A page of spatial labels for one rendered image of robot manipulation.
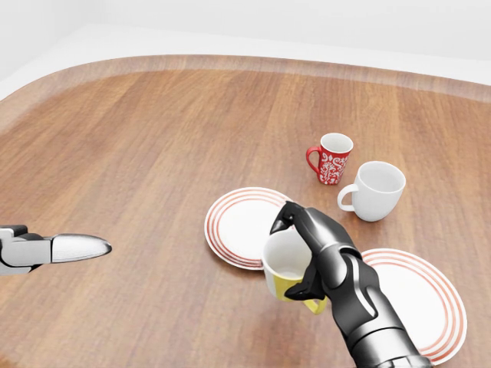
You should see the white plate with red rings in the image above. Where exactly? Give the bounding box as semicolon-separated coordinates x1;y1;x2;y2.
204;186;295;271
361;248;468;366

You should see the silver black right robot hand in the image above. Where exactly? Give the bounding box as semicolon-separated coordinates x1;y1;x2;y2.
269;201;396;343

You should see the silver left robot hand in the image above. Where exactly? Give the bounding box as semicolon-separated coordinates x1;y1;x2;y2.
0;225;113;276

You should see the red patterned mug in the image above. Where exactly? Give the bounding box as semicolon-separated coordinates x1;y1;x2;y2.
305;132;354;186

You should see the yellow and white mug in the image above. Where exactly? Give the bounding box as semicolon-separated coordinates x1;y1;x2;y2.
262;224;328;316

